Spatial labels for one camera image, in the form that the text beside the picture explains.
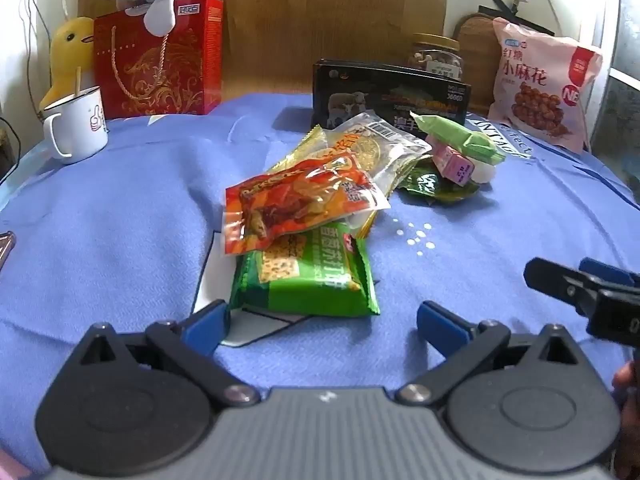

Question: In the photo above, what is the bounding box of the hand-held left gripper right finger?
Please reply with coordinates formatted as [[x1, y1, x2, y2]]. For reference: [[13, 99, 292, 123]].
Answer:
[[397, 301, 582, 407]]

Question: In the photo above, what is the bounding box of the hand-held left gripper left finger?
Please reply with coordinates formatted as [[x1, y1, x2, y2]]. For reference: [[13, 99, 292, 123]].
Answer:
[[74, 300, 262, 407]]

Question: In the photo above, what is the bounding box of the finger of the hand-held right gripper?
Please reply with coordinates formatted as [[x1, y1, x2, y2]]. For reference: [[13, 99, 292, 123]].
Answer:
[[579, 257, 640, 290], [523, 257, 601, 318]]

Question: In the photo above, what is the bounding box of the green cracker packet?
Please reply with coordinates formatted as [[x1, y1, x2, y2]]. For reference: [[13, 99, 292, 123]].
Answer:
[[229, 222, 381, 318]]

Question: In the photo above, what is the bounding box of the white jelly cup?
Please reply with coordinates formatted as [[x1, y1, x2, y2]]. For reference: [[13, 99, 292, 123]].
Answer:
[[467, 159, 497, 185]]

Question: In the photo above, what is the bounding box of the dark green snack packet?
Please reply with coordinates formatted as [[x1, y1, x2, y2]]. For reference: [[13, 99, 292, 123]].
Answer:
[[397, 157, 482, 207]]

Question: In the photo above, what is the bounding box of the red orange snack packet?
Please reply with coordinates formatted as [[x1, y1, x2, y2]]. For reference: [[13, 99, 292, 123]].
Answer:
[[224, 152, 392, 257]]

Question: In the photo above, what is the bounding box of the small pink carton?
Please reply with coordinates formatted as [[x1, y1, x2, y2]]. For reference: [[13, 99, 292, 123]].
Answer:
[[431, 142, 475, 186]]

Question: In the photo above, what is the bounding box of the light green snack packet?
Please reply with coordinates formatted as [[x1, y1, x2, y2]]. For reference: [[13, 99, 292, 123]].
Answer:
[[409, 110, 507, 167]]

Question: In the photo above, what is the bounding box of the clear seed snack packet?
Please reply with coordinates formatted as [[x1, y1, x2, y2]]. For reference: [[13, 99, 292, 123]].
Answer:
[[320, 112, 434, 197]]

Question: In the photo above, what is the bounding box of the gold edged snack packet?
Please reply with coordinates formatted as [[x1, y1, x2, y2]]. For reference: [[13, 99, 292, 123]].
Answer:
[[267, 126, 378, 240]]

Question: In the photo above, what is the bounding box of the black cardboard box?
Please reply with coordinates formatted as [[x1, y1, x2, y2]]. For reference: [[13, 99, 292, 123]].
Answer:
[[310, 58, 473, 133]]

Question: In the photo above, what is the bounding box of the person's right hand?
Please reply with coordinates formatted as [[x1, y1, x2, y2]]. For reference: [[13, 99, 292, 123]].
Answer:
[[612, 359, 640, 480]]

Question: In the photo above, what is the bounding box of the blue printed cloth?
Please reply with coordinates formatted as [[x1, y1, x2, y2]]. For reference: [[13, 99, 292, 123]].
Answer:
[[0, 91, 640, 480]]

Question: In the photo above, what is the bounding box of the frosted patterned glass door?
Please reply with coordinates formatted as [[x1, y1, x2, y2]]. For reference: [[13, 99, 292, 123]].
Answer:
[[590, 0, 640, 201]]

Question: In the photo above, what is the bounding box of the large pink snack bag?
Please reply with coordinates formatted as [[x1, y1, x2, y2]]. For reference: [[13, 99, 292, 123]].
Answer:
[[486, 16, 604, 155]]

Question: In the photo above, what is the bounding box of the dark flat object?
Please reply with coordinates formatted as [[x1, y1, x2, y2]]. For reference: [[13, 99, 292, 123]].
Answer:
[[0, 231, 17, 272]]

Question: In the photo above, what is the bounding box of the wooden board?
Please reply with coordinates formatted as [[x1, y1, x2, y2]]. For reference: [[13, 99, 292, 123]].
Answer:
[[452, 12, 501, 116], [76, 0, 447, 108]]

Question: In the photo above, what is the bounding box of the white enamel mug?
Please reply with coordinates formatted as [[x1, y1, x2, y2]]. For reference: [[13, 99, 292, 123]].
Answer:
[[42, 85, 109, 165]]

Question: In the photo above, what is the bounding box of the clear nut jar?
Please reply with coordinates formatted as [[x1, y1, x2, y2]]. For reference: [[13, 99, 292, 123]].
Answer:
[[406, 33, 463, 80]]

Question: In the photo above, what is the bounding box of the red gift box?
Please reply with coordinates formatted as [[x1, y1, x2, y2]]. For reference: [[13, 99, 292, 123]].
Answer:
[[93, 0, 224, 121]]

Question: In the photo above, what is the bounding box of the black tape cross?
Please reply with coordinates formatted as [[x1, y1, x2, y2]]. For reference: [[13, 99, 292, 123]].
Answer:
[[477, 0, 557, 37]]

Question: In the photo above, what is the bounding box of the yellow duck plush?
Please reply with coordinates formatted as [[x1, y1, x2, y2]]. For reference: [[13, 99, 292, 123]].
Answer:
[[39, 16, 97, 113]]

